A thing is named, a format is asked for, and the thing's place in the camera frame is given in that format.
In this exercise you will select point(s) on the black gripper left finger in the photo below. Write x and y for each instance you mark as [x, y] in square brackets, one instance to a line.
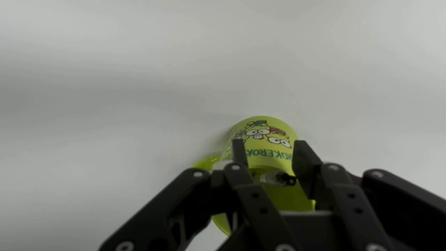
[183, 209]

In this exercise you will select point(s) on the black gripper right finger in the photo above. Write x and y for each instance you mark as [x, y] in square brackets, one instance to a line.
[378, 209]

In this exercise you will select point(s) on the green cartoon mug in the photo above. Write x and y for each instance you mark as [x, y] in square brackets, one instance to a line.
[269, 143]

